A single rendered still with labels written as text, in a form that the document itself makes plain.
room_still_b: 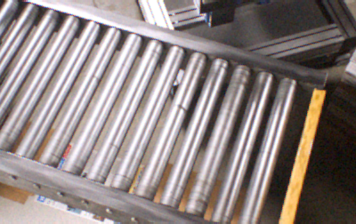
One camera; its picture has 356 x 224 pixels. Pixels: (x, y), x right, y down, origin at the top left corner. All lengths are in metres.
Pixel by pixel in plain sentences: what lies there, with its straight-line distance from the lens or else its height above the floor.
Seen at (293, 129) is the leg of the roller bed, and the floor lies 0.53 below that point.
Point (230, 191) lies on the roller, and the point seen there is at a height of 0.80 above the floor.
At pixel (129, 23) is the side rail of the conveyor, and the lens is 1.49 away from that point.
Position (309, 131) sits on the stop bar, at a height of 0.82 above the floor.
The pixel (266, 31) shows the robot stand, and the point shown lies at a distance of 2.24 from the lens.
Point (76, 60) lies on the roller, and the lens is 1.44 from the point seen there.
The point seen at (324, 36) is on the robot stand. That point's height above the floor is 0.23.
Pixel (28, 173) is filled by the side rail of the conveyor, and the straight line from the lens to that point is 1.30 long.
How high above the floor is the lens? 1.96
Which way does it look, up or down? 62 degrees down
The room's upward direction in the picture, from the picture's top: straight up
